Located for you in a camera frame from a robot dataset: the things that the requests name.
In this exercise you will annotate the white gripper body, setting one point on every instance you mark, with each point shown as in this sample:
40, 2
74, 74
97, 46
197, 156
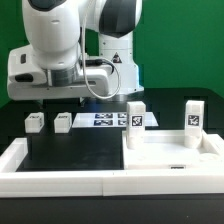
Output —
36, 75

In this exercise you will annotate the white sheet with tags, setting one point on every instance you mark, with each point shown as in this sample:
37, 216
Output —
108, 119

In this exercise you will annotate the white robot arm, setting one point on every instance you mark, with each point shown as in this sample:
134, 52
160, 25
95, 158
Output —
103, 29

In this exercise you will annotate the white square table top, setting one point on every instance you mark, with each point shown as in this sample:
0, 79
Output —
165, 149

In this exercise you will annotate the white U-shaped obstacle fence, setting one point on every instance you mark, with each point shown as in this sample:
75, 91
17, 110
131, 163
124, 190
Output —
101, 183

